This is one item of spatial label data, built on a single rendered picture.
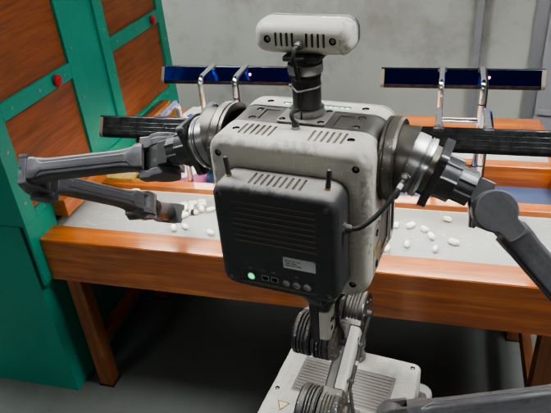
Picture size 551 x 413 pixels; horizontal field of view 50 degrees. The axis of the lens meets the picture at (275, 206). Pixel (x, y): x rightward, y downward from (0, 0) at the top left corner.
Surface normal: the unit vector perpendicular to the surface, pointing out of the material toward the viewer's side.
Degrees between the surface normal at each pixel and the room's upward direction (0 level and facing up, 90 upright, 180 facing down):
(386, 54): 90
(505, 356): 0
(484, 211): 58
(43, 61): 90
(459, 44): 90
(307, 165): 90
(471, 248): 0
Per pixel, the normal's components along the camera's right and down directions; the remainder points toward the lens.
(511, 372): -0.07, -0.85
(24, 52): 0.96, 0.07
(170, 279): -0.26, 0.52
